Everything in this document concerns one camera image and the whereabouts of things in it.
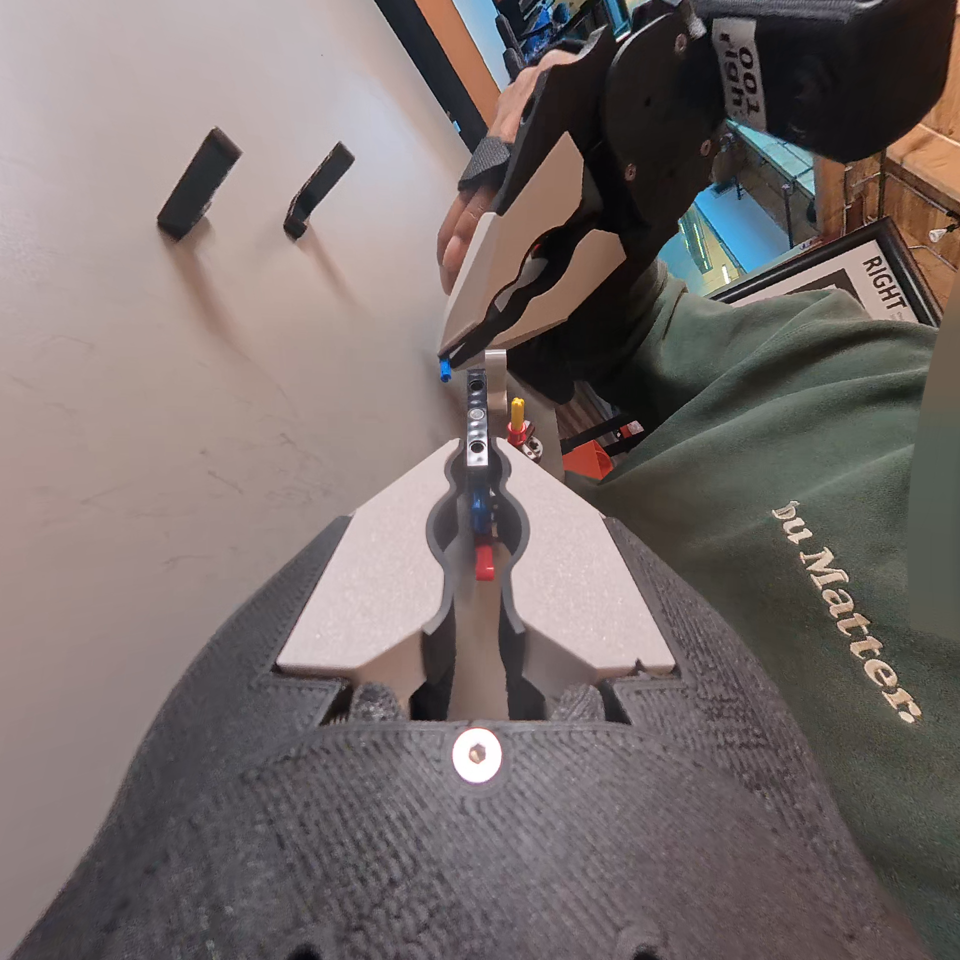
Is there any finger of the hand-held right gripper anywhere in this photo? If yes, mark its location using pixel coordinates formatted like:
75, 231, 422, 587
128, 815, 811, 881
437, 132, 588, 361
467, 227, 629, 355

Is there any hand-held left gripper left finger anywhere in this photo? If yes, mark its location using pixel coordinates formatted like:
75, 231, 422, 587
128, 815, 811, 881
274, 438, 466, 715

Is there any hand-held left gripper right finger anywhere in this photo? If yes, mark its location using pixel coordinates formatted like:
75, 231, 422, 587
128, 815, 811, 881
495, 442, 679, 705

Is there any black frame lego assembly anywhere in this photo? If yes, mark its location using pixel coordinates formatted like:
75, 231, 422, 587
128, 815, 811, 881
463, 366, 545, 585

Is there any person's right hand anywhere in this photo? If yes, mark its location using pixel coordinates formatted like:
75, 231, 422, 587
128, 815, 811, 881
437, 46, 585, 296

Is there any orange object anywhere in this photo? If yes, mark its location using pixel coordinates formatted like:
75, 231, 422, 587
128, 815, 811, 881
562, 438, 618, 479

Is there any person's green sweatshirt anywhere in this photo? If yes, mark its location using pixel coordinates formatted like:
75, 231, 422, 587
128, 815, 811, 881
566, 258, 960, 946

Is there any black framed poster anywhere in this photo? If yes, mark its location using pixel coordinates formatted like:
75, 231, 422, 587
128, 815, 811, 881
708, 216, 942, 325

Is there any wooden furniture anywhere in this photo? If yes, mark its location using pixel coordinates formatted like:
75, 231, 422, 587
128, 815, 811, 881
813, 97, 960, 252

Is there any black L-shaped bracket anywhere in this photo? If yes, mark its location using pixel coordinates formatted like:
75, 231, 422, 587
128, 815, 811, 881
156, 126, 243, 243
282, 141, 356, 241

